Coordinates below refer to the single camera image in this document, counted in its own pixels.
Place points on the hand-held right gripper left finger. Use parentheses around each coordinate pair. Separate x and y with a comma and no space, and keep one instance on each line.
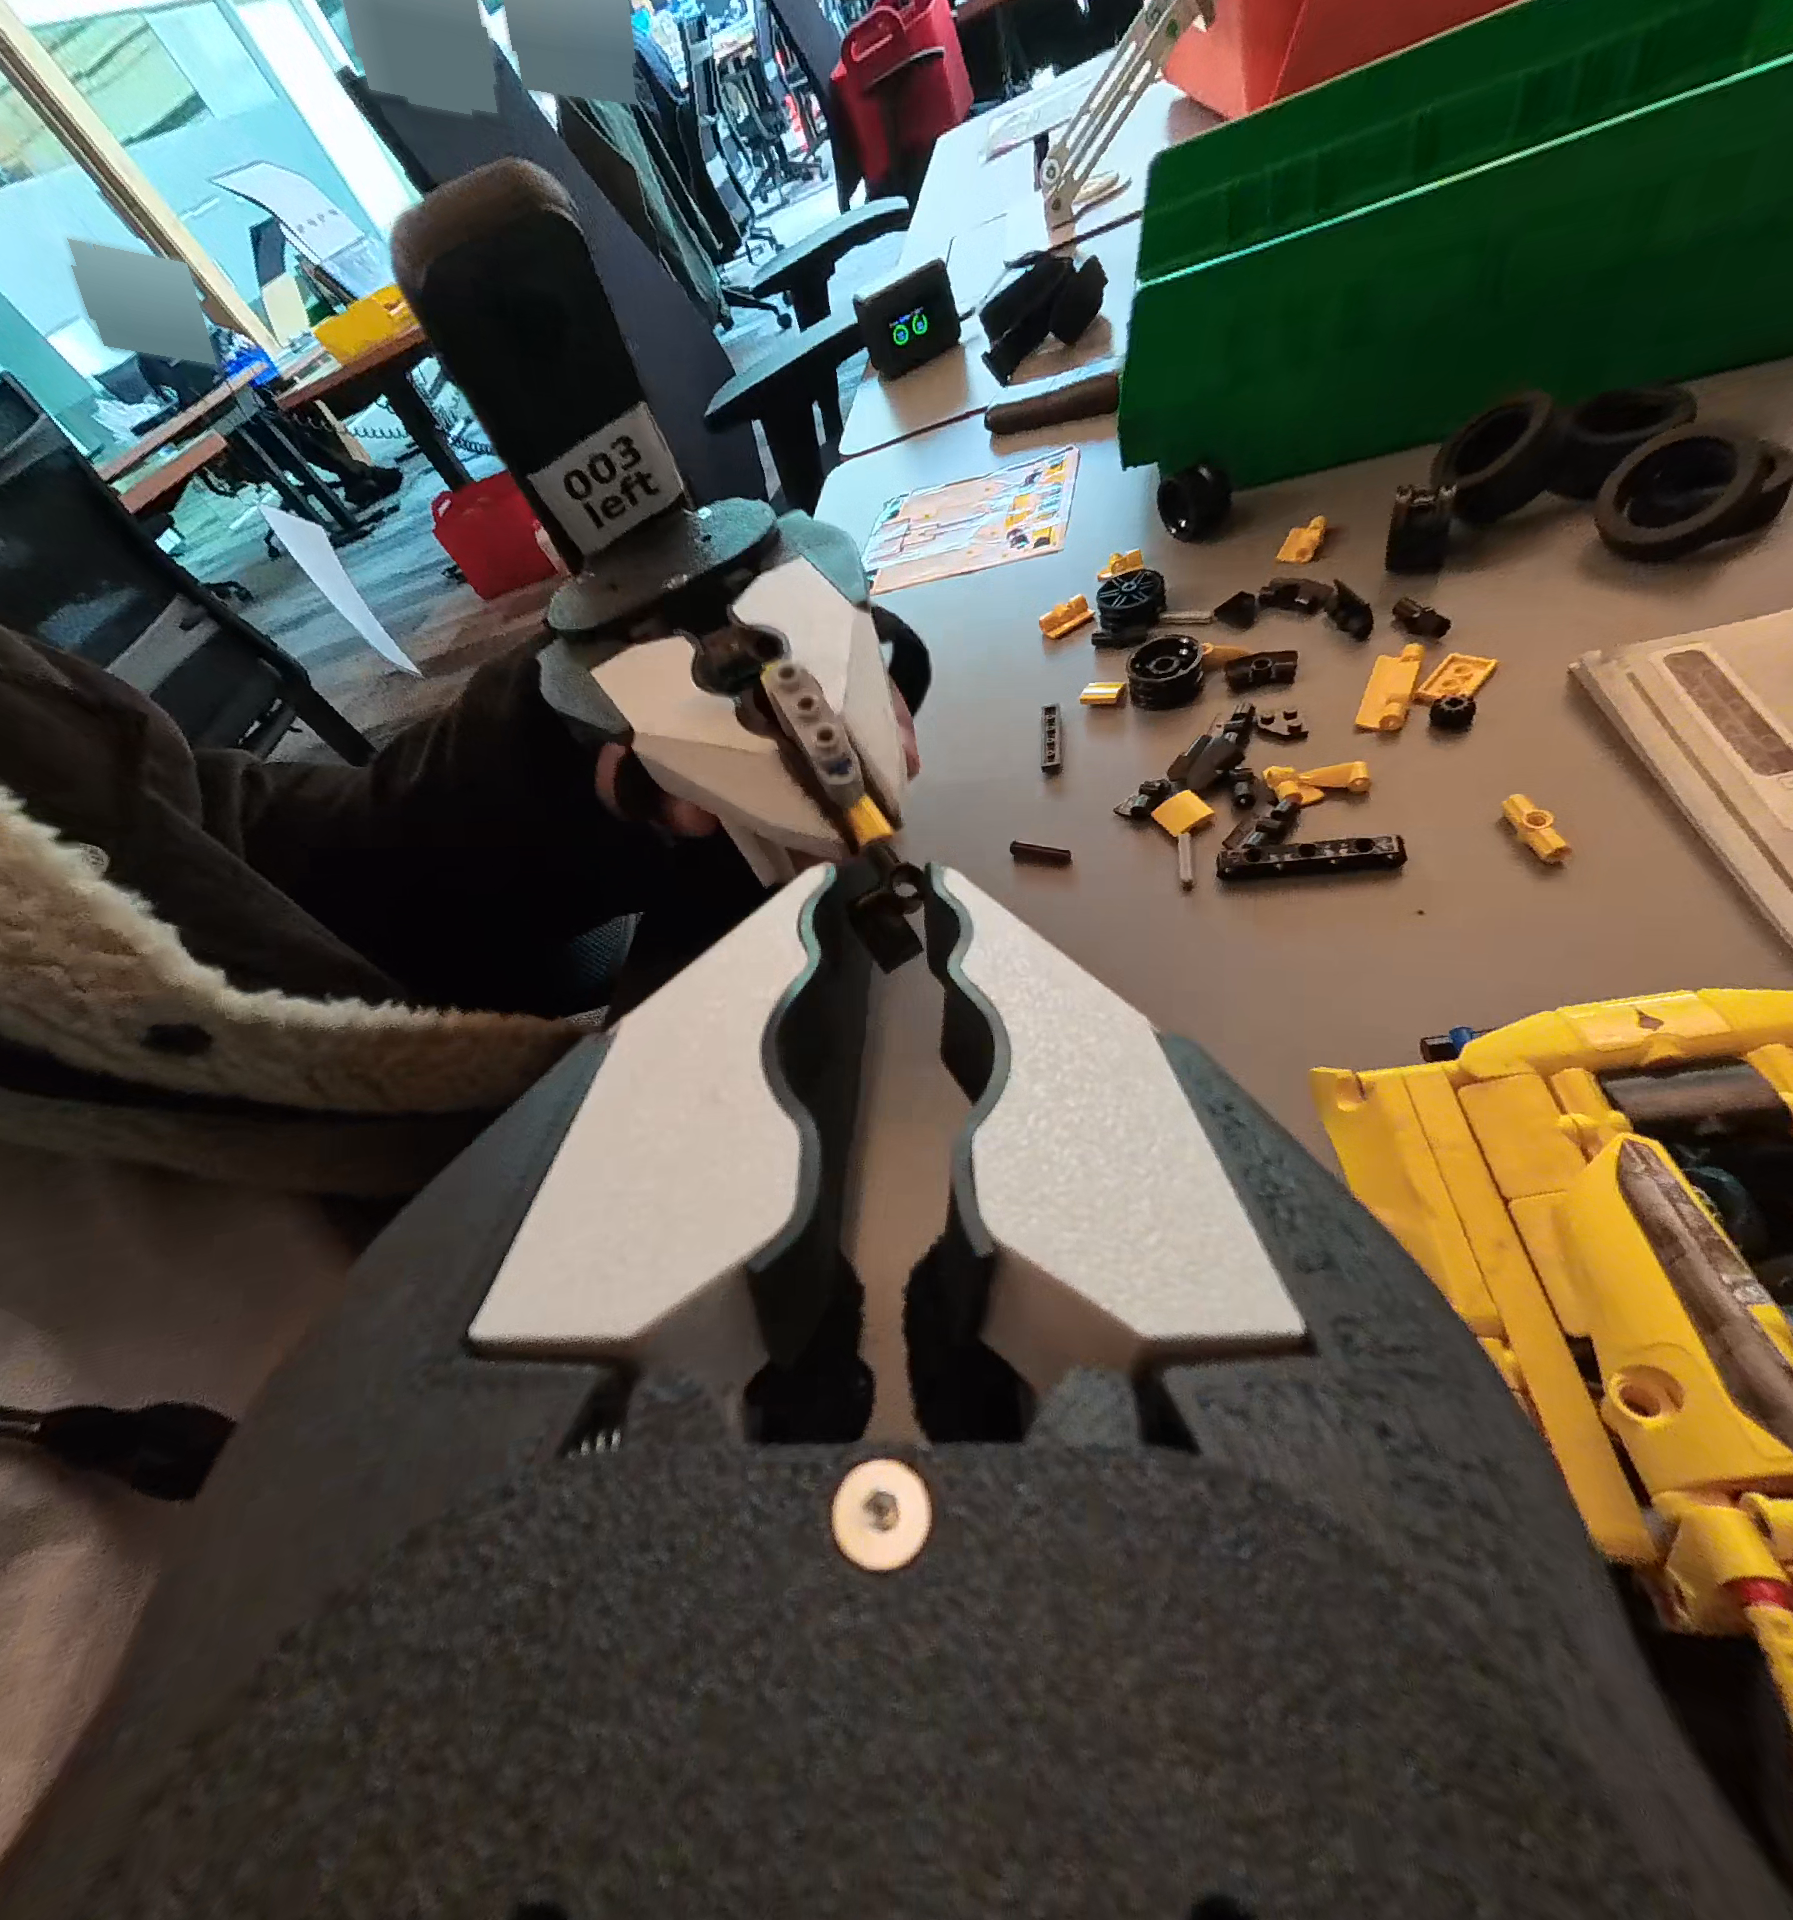
(623,1182)

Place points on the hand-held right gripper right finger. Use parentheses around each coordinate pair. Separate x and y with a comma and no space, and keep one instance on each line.
(1135,1182)

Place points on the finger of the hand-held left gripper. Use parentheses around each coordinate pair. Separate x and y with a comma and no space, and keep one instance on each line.
(690,717)
(851,654)

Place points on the small black connector piece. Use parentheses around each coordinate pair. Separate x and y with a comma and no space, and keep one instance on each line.
(732,654)

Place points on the black angled connector piece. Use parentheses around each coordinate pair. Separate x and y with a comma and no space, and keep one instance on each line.
(890,902)

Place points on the yellow toy brick car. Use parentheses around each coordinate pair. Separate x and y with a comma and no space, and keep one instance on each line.
(1586,1280)

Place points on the person's left forearm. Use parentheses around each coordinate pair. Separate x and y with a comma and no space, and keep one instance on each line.
(462,828)

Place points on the person's left hand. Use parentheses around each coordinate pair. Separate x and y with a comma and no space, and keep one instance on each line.
(666,805)

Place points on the yellow plastic tray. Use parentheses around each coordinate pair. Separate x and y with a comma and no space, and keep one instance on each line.
(363,324)

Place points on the printed leaflet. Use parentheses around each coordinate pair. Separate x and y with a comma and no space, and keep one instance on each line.
(975,516)

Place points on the red plastic crate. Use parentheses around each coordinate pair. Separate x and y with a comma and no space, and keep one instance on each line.
(495,536)

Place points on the small black pin piece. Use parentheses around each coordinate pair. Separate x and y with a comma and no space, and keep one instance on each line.
(1047,848)

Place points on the white paper sheet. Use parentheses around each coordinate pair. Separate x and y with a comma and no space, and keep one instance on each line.
(344,589)

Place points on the black box green lights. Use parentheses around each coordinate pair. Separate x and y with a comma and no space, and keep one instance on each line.
(912,324)

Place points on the scattered toy brick pieces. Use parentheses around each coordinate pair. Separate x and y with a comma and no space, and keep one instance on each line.
(1307,857)

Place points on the black mesh office chair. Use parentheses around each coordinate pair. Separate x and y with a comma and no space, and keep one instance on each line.
(119,603)

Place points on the person's fleece-lined jacket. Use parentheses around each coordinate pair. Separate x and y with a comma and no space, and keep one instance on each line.
(119,1351)

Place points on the metal hinged board stand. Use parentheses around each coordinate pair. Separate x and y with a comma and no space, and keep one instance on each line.
(1105,123)

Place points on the green plastic bin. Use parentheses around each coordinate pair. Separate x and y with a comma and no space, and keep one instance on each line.
(1443,270)

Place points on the open instruction booklet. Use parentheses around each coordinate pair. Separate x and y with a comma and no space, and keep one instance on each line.
(1738,746)

